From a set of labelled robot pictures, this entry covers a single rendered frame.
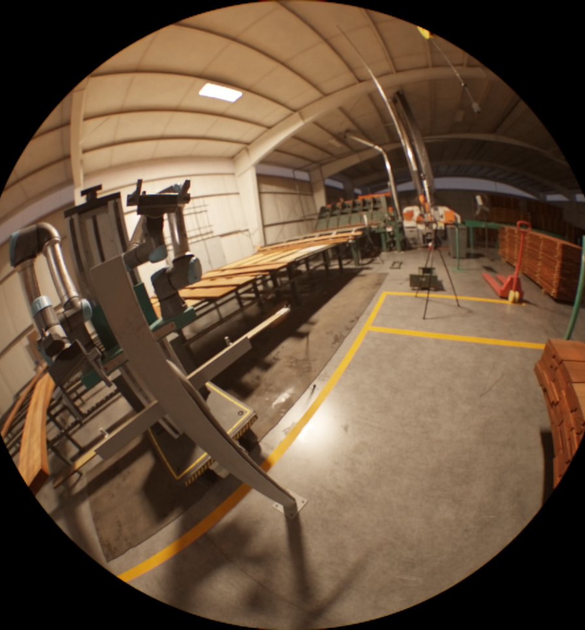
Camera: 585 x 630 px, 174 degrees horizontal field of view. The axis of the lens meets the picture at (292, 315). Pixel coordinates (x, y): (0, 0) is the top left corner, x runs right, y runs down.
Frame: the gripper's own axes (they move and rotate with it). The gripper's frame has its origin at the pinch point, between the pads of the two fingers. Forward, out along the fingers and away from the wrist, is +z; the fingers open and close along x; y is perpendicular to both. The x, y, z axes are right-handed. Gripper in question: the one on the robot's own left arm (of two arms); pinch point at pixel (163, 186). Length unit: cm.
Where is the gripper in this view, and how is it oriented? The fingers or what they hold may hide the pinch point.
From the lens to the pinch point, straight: 58.2
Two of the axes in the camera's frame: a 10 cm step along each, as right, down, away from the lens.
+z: 7.1, 0.3, -7.0
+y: -1.3, -9.7, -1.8
